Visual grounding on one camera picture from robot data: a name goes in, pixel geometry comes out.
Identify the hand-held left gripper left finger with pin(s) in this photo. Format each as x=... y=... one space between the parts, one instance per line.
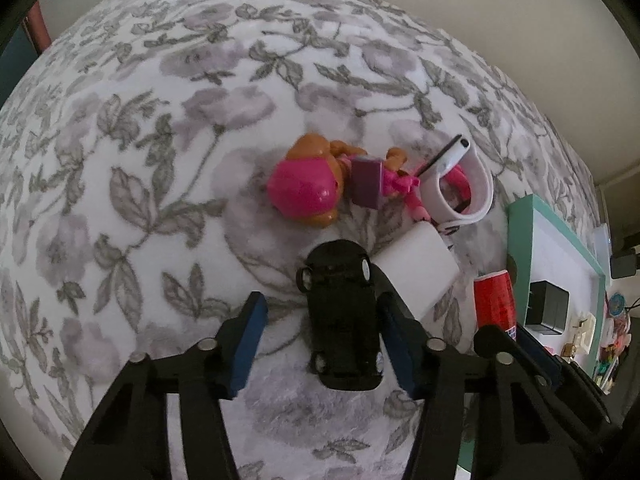
x=247 y=350

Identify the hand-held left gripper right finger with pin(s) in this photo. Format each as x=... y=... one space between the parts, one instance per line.
x=400 y=350

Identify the pink pole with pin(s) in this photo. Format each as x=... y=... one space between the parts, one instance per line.
x=39 y=27

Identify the teal-rimmed white tray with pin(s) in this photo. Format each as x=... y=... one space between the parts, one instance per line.
x=555 y=250

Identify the black toy car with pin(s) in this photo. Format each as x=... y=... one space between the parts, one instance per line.
x=342 y=310

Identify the red tube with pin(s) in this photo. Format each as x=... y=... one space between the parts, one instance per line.
x=495 y=300

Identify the white rounded block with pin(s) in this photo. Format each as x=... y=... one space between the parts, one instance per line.
x=420 y=265

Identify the grey floral blanket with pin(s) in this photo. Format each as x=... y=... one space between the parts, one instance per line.
x=150 y=160

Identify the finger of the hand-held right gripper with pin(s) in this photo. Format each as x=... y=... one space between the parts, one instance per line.
x=545 y=360

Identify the white device with light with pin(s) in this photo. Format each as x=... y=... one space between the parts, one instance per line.
x=602 y=242

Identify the cream plastic piece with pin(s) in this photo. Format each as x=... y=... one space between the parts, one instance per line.
x=585 y=330

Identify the black plug charger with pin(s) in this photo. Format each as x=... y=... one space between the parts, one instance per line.
x=547 y=307

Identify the dark cabinet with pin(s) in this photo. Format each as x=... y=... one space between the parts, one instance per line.
x=12 y=65

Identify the pink crocheted mat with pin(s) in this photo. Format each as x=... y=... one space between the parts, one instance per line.
x=612 y=350

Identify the pink toy dog figure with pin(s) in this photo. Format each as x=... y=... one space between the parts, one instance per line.
x=300 y=190

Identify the black power adapter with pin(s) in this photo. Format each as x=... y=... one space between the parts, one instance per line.
x=625 y=262

